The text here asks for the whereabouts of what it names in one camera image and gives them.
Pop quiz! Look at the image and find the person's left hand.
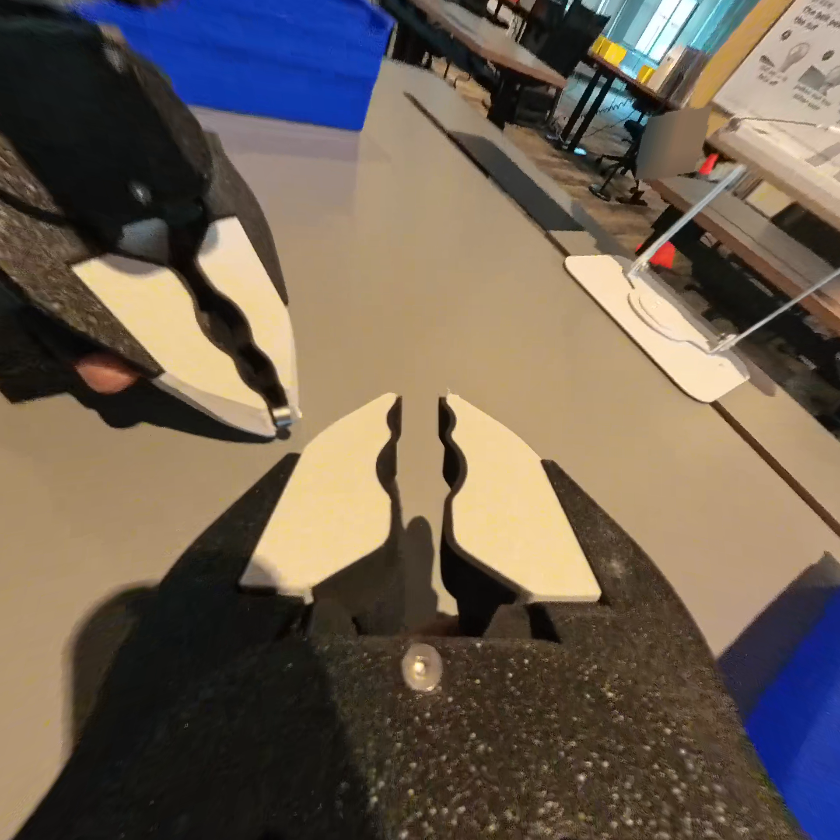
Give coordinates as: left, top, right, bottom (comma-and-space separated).
77, 352, 143, 396

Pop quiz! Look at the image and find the white poster stand base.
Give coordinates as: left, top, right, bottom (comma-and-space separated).
563, 252, 753, 404

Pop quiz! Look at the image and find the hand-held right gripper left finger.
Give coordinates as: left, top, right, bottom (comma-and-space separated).
241, 392, 401, 598

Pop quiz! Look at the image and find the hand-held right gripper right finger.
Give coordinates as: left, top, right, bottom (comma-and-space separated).
437, 392, 602, 605

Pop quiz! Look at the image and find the blue plastic bin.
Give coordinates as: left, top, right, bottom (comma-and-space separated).
739, 628, 840, 840
77, 0, 396, 132

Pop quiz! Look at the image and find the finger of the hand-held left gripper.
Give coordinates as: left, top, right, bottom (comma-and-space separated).
197, 214, 301, 424
71, 254, 287, 441

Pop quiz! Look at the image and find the black desk mat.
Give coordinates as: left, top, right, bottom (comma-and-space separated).
405, 90, 594, 237

